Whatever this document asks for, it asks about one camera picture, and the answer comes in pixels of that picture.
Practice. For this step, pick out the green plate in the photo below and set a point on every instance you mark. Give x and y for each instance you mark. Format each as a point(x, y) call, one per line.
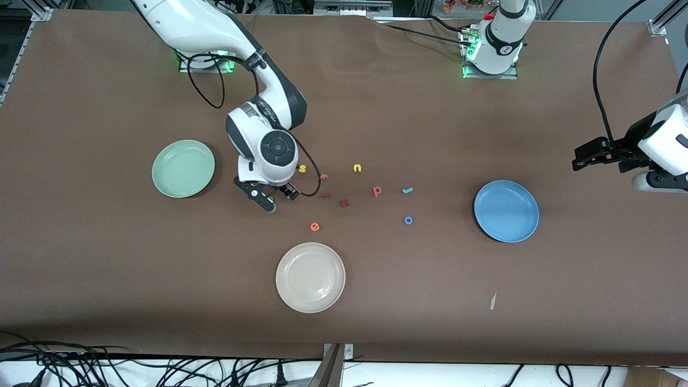
point(183, 169)

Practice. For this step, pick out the metal camera post bracket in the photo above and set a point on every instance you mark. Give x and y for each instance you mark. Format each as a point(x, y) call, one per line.
point(336, 352)

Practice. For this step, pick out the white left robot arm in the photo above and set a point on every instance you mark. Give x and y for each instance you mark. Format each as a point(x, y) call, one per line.
point(500, 43)

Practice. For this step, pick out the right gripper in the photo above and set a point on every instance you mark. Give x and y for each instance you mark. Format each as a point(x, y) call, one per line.
point(288, 191)

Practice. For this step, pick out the metal box behind table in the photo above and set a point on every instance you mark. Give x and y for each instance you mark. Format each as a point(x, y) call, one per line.
point(352, 7)

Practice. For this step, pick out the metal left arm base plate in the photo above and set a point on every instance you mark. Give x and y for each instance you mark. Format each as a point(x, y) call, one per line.
point(513, 76)

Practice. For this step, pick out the aluminium frame profile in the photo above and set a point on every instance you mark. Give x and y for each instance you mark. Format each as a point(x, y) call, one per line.
point(43, 15)
point(657, 26)

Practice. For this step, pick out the beige plate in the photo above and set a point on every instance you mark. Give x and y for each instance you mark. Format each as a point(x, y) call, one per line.
point(310, 278)

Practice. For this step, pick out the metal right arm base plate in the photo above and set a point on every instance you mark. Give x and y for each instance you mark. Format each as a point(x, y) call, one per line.
point(232, 67)

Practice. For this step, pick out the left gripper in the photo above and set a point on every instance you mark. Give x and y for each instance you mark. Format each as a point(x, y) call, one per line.
point(632, 145)

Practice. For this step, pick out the blue plate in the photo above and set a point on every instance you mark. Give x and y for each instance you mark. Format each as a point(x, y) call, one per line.
point(506, 211)

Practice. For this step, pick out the black power plug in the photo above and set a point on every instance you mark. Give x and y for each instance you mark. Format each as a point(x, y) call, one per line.
point(280, 376)

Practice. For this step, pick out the white paper scrap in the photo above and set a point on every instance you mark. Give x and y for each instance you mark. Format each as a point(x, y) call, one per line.
point(493, 302)

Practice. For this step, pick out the cardboard box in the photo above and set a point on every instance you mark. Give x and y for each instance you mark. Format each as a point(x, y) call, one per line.
point(645, 379)

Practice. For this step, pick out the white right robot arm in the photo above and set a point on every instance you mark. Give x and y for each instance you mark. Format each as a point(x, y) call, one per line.
point(215, 32)

